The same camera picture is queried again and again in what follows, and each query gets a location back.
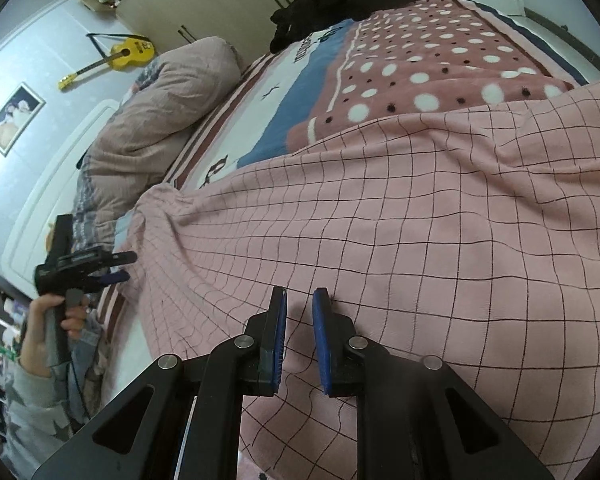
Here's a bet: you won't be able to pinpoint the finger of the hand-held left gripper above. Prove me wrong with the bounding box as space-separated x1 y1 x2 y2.
96 270 132 287
100 251 139 267

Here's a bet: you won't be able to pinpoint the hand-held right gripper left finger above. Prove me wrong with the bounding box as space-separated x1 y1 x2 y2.
32 286 288 480

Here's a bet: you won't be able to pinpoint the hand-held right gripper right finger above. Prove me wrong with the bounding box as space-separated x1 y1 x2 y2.
312 287 556 480

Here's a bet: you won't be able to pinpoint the pink checked pants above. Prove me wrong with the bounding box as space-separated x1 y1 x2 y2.
122 76 600 480

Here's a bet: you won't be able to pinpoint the person's left forearm grey sleeve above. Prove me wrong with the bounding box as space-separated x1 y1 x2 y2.
0 359 76 466

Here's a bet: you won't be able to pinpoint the person's left hand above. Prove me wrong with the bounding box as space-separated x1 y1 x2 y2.
19 294 89 377

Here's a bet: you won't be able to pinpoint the blue denim garment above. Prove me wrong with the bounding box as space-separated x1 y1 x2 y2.
62 305 112 421

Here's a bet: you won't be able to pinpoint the pink grey pillow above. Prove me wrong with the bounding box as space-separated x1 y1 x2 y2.
70 36 246 256

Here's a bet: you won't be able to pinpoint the yellow guitar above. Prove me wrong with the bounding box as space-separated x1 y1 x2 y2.
57 34 156 92

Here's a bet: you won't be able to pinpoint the printed blanket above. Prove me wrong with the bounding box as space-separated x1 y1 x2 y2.
97 0 598 376

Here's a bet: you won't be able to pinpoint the black clothes pile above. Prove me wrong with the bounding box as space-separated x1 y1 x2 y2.
269 0 436 54

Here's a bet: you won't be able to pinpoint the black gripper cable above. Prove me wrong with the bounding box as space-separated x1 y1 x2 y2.
66 357 92 421

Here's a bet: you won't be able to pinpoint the framed wall photo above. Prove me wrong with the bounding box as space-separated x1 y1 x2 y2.
0 82 46 156

